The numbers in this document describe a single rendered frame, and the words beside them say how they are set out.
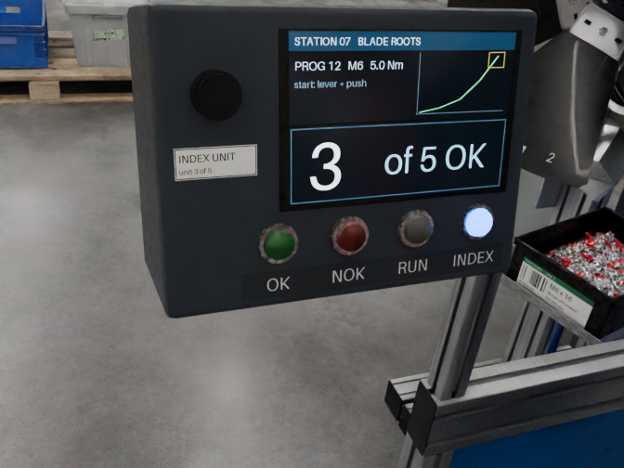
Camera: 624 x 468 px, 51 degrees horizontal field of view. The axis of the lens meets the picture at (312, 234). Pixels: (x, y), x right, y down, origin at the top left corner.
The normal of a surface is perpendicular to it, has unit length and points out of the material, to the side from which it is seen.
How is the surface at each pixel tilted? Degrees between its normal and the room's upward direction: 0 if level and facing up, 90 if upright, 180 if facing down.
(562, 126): 47
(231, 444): 0
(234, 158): 75
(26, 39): 90
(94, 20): 96
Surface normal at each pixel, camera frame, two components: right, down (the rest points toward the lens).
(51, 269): 0.10, -0.84
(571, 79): -0.10, -0.15
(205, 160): 0.36, 0.29
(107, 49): 0.30, 0.61
